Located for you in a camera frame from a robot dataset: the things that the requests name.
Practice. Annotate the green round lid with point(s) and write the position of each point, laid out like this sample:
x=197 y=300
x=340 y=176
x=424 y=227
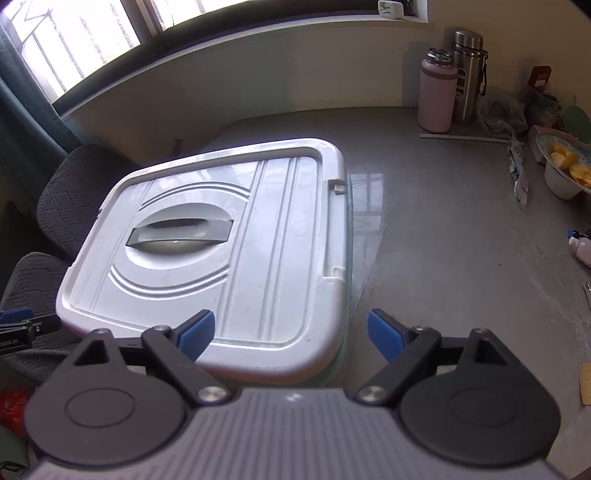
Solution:
x=577 y=121

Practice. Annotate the pink insulated bottle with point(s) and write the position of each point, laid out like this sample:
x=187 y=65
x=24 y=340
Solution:
x=436 y=97

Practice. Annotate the grey fabric chair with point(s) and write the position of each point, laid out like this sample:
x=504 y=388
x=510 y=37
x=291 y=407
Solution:
x=32 y=286
x=78 y=198

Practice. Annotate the teal curtain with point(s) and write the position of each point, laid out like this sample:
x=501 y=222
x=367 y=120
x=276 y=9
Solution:
x=27 y=106

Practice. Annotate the teal plastic storage box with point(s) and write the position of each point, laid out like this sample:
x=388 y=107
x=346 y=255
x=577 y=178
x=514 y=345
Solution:
x=348 y=258

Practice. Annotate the window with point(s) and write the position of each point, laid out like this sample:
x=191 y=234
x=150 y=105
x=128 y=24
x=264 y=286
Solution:
x=92 y=32

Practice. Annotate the clear plastic bag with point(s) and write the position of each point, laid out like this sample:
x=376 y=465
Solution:
x=503 y=113

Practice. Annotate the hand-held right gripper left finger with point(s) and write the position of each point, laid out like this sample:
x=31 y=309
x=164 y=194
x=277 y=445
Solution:
x=196 y=336

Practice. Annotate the white ribbed bowl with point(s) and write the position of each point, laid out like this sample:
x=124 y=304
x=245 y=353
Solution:
x=565 y=170

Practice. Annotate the white storage box lid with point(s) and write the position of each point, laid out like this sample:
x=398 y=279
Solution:
x=277 y=258

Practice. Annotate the white charger plug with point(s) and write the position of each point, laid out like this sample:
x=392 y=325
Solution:
x=387 y=9

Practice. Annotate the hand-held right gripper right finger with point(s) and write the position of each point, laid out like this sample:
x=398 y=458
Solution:
x=387 y=336

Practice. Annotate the small printed sachet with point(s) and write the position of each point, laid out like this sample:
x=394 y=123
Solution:
x=518 y=170

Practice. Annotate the stainless steel thermos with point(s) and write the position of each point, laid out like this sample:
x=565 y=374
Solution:
x=467 y=78

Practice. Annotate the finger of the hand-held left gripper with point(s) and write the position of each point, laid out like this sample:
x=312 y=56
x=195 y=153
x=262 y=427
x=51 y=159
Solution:
x=32 y=323

